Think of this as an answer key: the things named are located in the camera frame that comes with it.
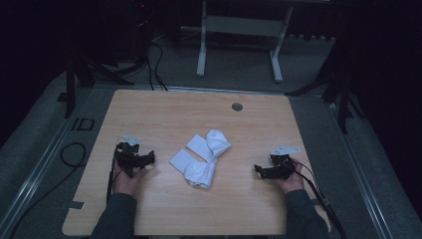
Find person's left hand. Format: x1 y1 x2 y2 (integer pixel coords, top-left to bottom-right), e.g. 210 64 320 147
111 161 151 201

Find white metal desk frame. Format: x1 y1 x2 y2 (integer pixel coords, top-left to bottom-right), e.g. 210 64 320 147
196 0 295 84

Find dark equipment rack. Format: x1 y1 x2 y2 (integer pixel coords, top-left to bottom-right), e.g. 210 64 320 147
128 0 157 68

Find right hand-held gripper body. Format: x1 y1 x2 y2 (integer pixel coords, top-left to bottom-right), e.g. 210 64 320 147
265 144 303 180

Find black hanging cables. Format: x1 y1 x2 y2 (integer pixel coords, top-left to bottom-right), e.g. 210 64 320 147
144 40 169 92

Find black looped floor cable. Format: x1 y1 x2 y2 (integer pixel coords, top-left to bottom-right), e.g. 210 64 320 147
8 141 88 239

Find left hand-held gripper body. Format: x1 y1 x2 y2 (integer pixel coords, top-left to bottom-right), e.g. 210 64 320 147
113 134 149 179

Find person's right hand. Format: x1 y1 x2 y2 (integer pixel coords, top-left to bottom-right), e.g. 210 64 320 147
278 157 307 195

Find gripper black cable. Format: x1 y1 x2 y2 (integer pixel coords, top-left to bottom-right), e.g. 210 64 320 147
105 145 122 204
292 160 347 239

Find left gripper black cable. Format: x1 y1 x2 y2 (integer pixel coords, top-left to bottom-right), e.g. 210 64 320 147
105 145 122 204

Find black metal stand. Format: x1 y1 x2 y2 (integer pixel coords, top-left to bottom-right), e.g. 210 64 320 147
64 54 135 120
285 39 366 134

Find metal floor rail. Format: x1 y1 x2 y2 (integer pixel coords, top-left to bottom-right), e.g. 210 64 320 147
0 89 95 235
326 102 395 239

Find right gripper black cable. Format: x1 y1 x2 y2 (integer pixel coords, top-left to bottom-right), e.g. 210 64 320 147
292 160 347 239

